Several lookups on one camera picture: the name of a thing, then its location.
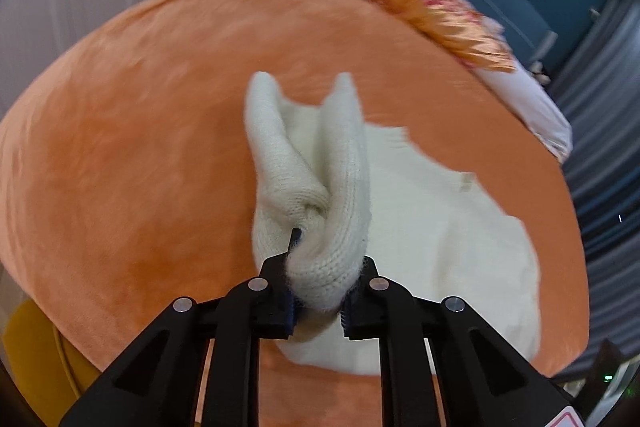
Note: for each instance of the orange plush blanket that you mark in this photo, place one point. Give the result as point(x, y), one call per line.
point(150, 132)

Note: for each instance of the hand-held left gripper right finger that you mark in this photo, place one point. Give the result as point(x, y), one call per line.
point(352, 314)

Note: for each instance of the orange floral satin cloth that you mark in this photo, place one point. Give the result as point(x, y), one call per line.
point(425, 2)

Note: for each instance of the cream knit cardigan red buttons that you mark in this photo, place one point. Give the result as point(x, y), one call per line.
point(450, 247)

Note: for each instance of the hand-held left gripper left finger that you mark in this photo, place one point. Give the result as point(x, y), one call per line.
point(277, 302)

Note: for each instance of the grey-blue curtain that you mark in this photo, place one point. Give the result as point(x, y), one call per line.
point(605, 132)

